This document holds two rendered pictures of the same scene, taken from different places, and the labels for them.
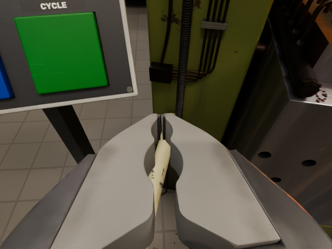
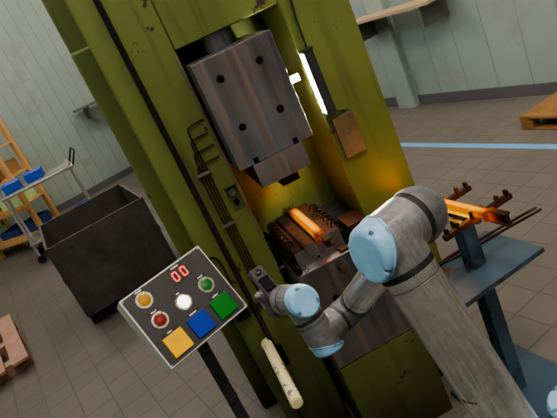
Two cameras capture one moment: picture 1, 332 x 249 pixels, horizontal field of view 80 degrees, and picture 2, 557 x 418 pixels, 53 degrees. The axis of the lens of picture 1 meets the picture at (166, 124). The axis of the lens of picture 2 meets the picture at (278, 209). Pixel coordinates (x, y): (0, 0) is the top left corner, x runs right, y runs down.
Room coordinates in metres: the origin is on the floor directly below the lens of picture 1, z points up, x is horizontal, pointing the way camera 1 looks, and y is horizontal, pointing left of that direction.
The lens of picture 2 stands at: (-1.54, 0.39, 1.86)
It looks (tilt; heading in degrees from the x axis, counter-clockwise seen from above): 19 degrees down; 340
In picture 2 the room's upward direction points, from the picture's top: 25 degrees counter-clockwise
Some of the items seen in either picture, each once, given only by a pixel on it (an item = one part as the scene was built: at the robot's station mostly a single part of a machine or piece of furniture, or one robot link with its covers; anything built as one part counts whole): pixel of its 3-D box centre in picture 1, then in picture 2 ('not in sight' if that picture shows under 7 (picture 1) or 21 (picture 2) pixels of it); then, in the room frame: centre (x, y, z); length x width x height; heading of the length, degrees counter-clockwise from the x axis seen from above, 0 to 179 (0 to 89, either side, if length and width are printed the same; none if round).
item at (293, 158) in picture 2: not in sight; (268, 156); (0.47, -0.38, 1.32); 0.42 x 0.20 x 0.10; 168
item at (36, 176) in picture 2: not in sight; (55, 203); (6.59, 0.43, 0.58); 1.18 x 0.69 x 1.16; 94
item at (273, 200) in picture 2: not in sight; (255, 129); (0.77, -0.49, 1.37); 0.41 x 0.10 x 0.91; 78
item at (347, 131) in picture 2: not in sight; (348, 134); (0.32, -0.67, 1.27); 0.09 x 0.02 x 0.17; 78
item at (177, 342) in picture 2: not in sight; (177, 342); (0.15, 0.30, 1.01); 0.07 x 0.05 x 0.07; 103
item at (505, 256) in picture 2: not in sight; (476, 266); (0.00, -0.80, 0.64); 0.40 x 0.30 x 0.02; 87
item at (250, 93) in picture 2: not in sight; (252, 94); (0.46, -0.42, 1.56); 0.42 x 0.39 x 0.40; 168
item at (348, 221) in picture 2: not in sight; (354, 224); (0.28, -0.52, 0.95); 0.12 x 0.09 x 0.07; 168
